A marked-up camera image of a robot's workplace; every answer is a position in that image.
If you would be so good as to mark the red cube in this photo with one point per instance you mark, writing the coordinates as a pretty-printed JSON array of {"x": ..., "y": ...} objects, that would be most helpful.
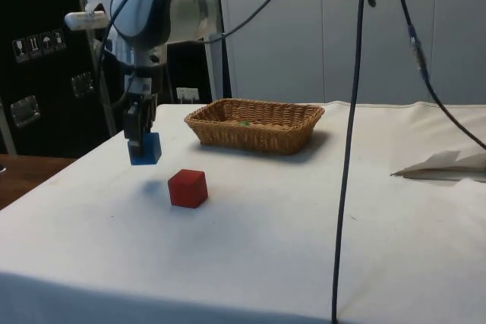
[{"x": 188, "y": 189}]

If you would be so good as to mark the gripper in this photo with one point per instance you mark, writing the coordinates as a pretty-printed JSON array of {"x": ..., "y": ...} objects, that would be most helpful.
[{"x": 139, "y": 85}]

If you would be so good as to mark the black cabinet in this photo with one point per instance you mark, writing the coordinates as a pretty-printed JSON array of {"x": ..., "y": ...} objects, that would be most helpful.
[{"x": 38, "y": 111}]

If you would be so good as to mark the blue cube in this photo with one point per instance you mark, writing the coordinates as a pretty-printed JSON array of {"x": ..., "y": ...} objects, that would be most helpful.
[{"x": 151, "y": 149}]

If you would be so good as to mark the pale locker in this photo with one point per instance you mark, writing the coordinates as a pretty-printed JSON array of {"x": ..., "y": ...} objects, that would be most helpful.
[
  {"x": 383, "y": 66},
  {"x": 273, "y": 58}
]

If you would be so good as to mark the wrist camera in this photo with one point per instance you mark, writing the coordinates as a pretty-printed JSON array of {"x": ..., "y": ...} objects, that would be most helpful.
[{"x": 85, "y": 19}]

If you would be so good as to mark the wicker basket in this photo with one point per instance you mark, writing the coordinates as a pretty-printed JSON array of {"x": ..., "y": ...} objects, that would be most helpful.
[{"x": 254, "y": 130}]

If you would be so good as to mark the green ball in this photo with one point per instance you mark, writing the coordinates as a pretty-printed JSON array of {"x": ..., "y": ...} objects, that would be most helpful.
[{"x": 244, "y": 123}]

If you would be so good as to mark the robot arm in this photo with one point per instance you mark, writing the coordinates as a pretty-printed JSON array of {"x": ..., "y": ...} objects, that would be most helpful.
[{"x": 136, "y": 9}]

